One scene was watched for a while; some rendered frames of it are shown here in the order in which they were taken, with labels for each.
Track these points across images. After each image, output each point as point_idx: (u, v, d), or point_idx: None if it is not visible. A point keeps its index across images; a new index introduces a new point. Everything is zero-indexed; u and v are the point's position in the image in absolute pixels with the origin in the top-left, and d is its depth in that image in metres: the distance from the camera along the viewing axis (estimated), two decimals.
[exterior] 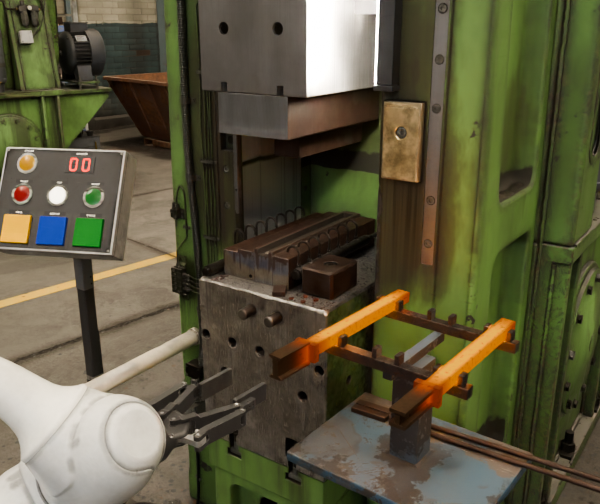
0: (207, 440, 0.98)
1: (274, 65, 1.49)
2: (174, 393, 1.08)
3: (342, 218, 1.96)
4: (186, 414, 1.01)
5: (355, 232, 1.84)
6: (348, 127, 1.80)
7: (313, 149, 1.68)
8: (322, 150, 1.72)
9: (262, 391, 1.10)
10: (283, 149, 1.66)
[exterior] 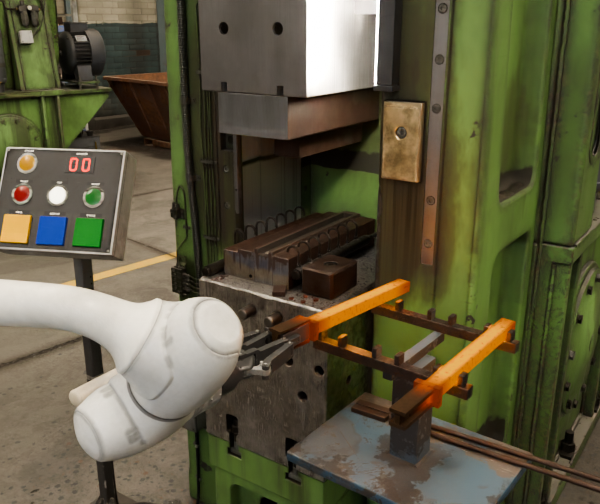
0: (271, 369, 1.08)
1: (274, 65, 1.49)
2: (246, 338, 1.16)
3: (342, 218, 1.96)
4: (247, 349, 1.10)
5: (355, 232, 1.84)
6: (348, 127, 1.80)
7: (313, 149, 1.68)
8: (322, 150, 1.72)
9: (306, 330, 1.20)
10: (283, 149, 1.66)
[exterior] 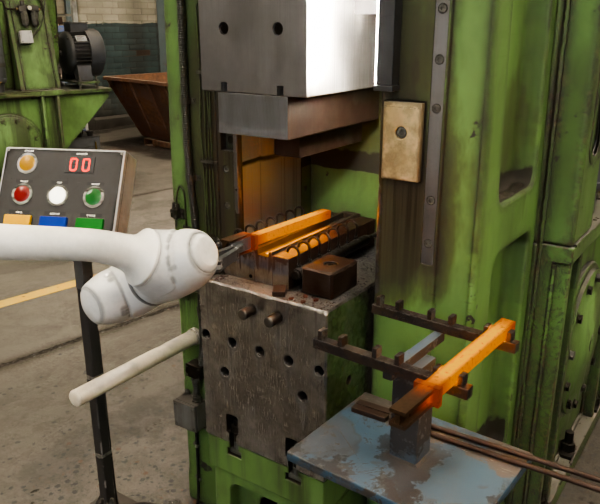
0: (222, 266, 1.45)
1: (274, 65, 1.49)
2: None
3: (342, 218, 1.96)
4: None
5: (355, 232, 1.84)
6: (348, 127, 1.80)
7: (313, 149, 1.68)
8: (322, 150, 1.72)
9: (248, 241, 1.57)
10: (283, 149, 1.66)
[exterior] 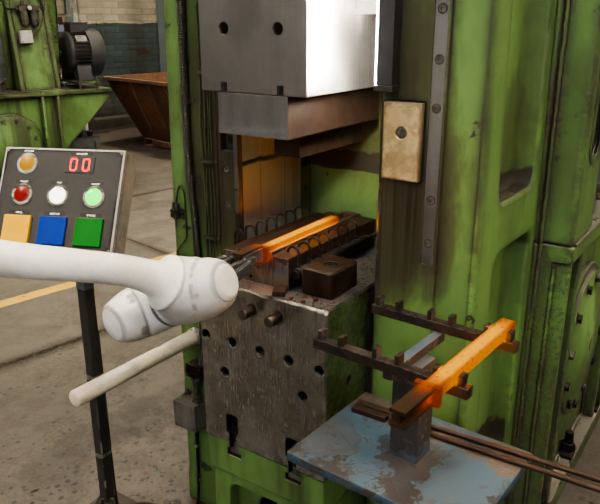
0: None
1: (274, 65, 1.49)
2: None
3: (342, 218, 1.96)
4: None
5: (355, 232, 1.84)
6: (348, 127, 1.80)
7: (313, 149, 1.68)
8: (322, 150, 1.72)
9: (260, 253, 1.62)
10: (283, 149, 1.66)
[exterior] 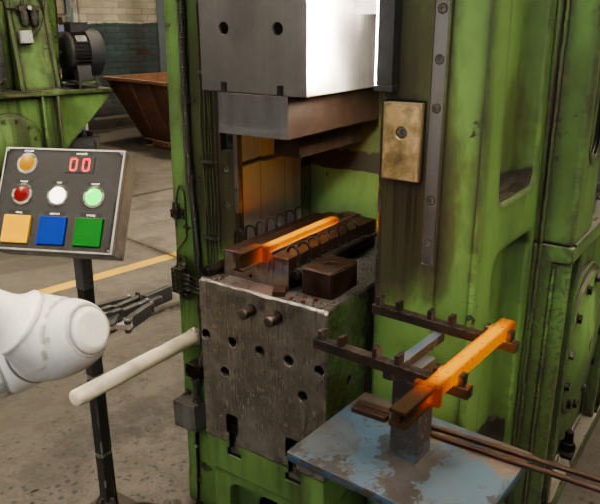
0: (133, 324, 1.26)
1: (274, 65, 1.49)
2: (117, 301, 1.33)
3: (342, 218, 1.96)
4: (113, 309, 1.28)
5: (355, 232, 1.84)
6: (348, 127, 1.80)
7: (313, 149, 1.68)
8: (322, 150, 1.72)
9: (168, 292, 1.39)
10: (283, 149, 1.66)
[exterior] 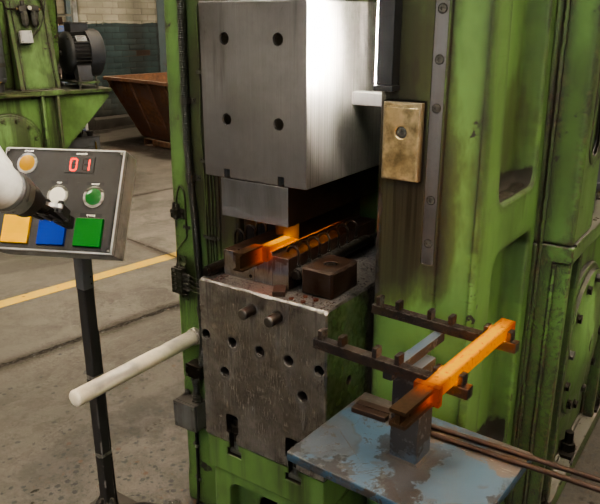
0: (61, 210, 1.52)
1: (275, 157, 1.55)
2: None
3: None
4: None
5: (355, 232, 1.84)
6: None
7: (313, 228, 1.75)
8: (321, 228, 1.78)
9: (72, 221, 1.66)
10: (284, 229, 1.72)
